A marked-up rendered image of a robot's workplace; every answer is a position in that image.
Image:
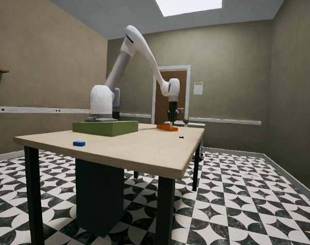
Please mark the small blue block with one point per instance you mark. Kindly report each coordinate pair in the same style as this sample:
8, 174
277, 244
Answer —
79, 143

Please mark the orange rack of bins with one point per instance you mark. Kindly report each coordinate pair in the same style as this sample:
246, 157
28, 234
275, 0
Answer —
167, 128

